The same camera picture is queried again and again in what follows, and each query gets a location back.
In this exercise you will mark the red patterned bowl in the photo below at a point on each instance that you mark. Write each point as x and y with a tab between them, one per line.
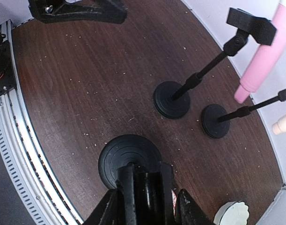
174	199

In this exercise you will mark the black microphone stand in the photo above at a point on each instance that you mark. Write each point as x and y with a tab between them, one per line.
133	165
172	100
216	121

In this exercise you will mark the cream microphone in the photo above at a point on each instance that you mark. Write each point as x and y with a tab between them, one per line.
280	126

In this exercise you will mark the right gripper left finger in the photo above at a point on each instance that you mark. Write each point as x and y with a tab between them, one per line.
106	212

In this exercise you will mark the pink microphone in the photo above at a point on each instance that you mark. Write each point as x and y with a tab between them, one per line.
265	58

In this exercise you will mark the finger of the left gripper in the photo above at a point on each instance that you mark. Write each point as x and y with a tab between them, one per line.
55	11

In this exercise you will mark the white scalloped bowl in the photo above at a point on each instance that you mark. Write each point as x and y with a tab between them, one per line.
232	213

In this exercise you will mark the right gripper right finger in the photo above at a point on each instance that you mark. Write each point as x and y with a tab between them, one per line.
188	212

